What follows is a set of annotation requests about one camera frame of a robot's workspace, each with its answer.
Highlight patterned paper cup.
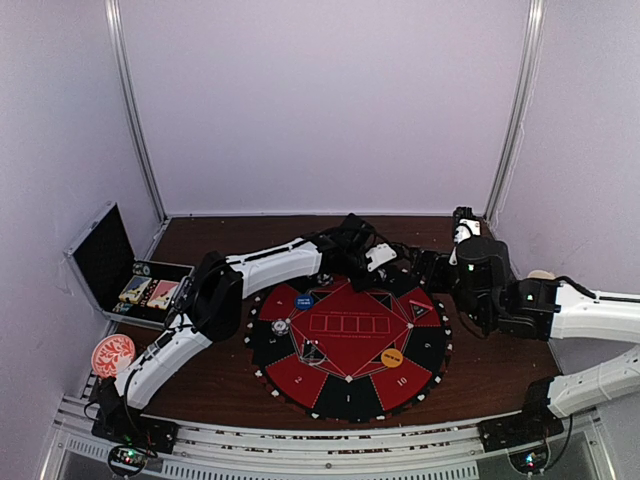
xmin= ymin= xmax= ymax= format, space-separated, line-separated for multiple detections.
xmin=527 ymin=269 xmax=556 ymax=280

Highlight round red black poker mat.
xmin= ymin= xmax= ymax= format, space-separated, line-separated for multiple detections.
xmin=244 ymin=267 xmax=453 ymax=423

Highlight white chips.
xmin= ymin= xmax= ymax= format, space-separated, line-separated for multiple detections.
xmin=271 ymin=319 xmax=290 ymax=337
xmin=317 ymin=273 xmax=334 ymax=286

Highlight aluminium frame post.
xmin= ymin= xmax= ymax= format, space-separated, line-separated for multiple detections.
xmin=105 ymin=0 xmax=167 ymax=223
xmin=484 ymin=0 xmax=546 ymax=227

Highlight left aluminium frame post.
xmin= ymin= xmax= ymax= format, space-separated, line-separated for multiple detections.
xmin=105 ymin=0 xmax=167 ymax=223

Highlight right aluminium frame post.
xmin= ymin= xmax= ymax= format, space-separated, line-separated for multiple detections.
xmin=484 ymin=0 xmax=546 ymax=227

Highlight orange big blind button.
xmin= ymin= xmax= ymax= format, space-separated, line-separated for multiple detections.
xmin=380 ymin=348 xmax=404 ymax=368

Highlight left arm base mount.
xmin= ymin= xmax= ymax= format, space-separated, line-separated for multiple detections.
xmin=89 ymin=378 xmax=178 ymax=454

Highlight front aluminium rail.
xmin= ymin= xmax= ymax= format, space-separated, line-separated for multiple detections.
xmin=35 ymin=395 xmax=622 ymax=479

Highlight red floral round tin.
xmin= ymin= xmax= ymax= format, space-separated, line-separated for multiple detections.
xmin=91 ymin=334 xmax=136 ymax=379

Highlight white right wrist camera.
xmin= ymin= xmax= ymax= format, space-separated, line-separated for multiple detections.
xmin=452 ymin=206 xmax=481 ymax=245

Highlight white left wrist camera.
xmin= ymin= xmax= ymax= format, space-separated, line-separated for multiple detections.
xmin=365 ymin=243 xmax=397 ymax=272

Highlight black gold card box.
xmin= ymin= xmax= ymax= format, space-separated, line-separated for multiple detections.
xmin=118 ymin=275 xmax=153 ymax=305

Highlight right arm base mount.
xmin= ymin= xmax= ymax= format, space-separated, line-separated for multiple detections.
xmin=477 ymin=413 xmax=564 ymax=452

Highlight blue small blind button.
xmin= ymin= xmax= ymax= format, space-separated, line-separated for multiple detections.
xmin=294 ymin=294 xmax=315 ymax=311

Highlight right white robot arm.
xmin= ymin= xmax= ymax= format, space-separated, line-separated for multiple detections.
xmin=409 ymin=236 xmax=639 ymax=442

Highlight aluminium poker case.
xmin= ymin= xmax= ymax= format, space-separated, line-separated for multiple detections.
xmin=65 ymin=202 xmax=194 ymax=330

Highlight red gold card box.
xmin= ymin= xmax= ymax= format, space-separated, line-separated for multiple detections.
xmin=146 ymin=280 xmax=179 ymax=310

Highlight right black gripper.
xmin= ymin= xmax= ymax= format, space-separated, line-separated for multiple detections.
xmin=410 ymin=246 xmax=489 ymax=329

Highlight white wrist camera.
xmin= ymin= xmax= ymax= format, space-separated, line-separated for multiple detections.
xmin=452 ymin=206 xmax=481 ymax=245
xmin=365 ymin=243 xmax=397 ymax=272

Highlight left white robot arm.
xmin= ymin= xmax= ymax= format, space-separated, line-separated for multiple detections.
xmin=96 ymin=214 xmax=407 ymax=444

